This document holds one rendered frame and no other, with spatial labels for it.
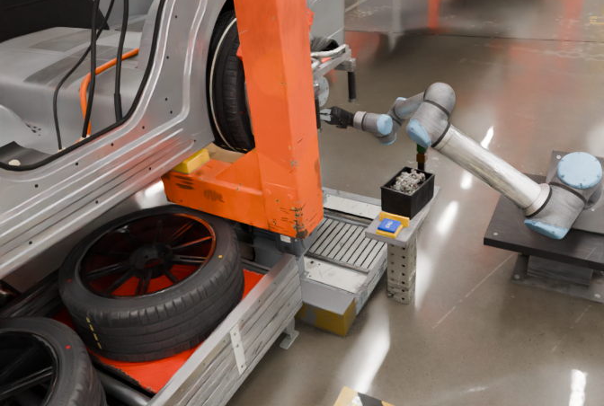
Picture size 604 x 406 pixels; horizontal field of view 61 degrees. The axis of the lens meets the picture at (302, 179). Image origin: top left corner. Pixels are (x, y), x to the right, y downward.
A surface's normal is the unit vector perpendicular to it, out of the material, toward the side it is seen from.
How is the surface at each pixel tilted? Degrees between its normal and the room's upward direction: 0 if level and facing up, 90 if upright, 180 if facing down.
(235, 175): 90
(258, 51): 90
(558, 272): 90
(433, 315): 0
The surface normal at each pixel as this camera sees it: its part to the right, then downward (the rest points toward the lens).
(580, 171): -0.35, -0.38
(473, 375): -0.09, -0.86
